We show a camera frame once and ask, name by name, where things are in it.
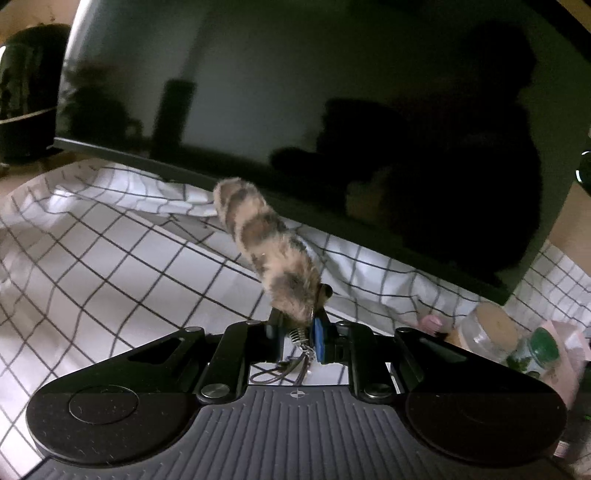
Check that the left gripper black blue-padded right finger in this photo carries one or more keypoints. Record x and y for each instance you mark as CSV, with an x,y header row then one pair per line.
x,y
353,345

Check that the black wall power strip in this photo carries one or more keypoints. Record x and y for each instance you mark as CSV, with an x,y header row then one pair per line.
x,y
583,172

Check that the pink cardboard box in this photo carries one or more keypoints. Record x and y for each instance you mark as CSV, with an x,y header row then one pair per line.
x,y
574,354

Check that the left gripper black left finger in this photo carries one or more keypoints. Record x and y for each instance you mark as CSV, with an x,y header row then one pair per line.
x,y
226,376

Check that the black monitor screen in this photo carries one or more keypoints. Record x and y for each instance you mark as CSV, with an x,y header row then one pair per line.
x,y
443,134

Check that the clear jar with tan lid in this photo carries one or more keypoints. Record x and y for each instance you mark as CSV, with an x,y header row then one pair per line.
x,y
488,332

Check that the white grid-pattern tablecloth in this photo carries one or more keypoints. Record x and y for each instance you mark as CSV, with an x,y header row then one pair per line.
x,y
97,258

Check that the brown striped furry tail keychain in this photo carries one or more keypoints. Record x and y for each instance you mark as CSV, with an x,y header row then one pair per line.
x,y
285,269

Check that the pink plastic comb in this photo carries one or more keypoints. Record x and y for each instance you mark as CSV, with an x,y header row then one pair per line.
x,y
431,324

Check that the green-lidded glass jar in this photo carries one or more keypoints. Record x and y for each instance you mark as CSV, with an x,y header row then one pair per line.
x,y
535,355

